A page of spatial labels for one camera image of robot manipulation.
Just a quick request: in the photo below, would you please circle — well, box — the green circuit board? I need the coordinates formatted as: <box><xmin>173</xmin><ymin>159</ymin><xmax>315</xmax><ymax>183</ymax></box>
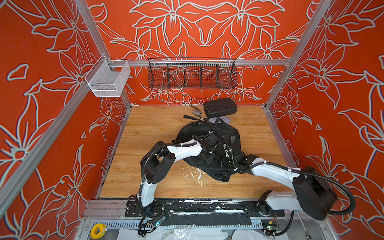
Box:
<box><xmin>262</xmin><ymin>221</ymin><xmax>279</xmax><ymax>236</ymax></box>

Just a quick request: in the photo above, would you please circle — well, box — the silver wrench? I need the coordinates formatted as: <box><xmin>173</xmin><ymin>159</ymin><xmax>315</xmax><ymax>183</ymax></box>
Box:
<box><xmin>297</xmin><ymin>211</ymin><xmax>312</xmax><ymax>240</ymax></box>

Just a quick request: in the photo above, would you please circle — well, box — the silver metal flashlight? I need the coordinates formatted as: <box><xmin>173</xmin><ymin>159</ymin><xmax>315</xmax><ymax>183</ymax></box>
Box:
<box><xmin>190</xmin><ymin>105</ymin><xmax>202</xmax><ymax>117</ymax></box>

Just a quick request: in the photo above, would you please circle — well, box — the black strap with buckle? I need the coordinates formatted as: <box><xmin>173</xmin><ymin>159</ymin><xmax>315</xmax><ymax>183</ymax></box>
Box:
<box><xmin>183</xmin><ymin>113</ymin><xmax>208</xmax><ymax>122</ymax></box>

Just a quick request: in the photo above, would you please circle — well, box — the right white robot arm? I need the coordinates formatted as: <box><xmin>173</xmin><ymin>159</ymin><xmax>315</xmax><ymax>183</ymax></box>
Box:
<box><xmin>230</xmin><ymin>153</ymin><xmax>356</xmax><ymax>221</ymax></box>

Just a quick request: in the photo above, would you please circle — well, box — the white wire mesh basket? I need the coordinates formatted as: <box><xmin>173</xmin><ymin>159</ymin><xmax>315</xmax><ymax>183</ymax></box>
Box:
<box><xmin>85</xmin><ymin>56</ymin><xmax>131</xmax><ymax>97</ymax></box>

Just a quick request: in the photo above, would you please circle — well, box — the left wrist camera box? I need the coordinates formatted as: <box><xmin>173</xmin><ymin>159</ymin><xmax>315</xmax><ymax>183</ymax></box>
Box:
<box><xmin>203</xmin><ymin>133</ymin><xmax>221</xmax><ymax>149</ymax></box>

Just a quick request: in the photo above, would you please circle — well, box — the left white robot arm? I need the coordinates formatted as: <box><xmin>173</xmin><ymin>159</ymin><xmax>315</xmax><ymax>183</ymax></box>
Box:
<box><xmin>137</xmin><ymin>138</ymin><xmax>216</xmax><ymax>208</ymax></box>

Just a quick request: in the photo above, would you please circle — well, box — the yellow tape roll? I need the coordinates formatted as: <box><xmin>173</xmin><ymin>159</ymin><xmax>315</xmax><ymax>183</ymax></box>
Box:
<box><xmin>90</xmin><ymin>223</ymin><xmax>108</xmax><ymax>240</ymax></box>

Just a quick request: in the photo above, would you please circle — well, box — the black hard zip case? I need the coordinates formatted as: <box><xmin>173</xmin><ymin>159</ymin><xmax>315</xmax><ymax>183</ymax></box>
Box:
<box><xmin>204</xmin><ymin>99</ymin><xmax>238</xmax><ymax>118</ymax></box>

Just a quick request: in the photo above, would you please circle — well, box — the black wire wall basket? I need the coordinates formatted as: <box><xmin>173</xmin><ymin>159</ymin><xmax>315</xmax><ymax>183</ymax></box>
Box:
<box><xmin>148</xmin><ymin>57</ymin><xmax>238</xmax><ymax>90</ymax></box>

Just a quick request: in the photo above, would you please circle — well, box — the black student backpack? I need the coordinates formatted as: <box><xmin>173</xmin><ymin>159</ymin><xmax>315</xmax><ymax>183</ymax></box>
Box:
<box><xmin>173</xmin><ymin>121</ymin><xmax>246</xmax><ymax>183</ymax></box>

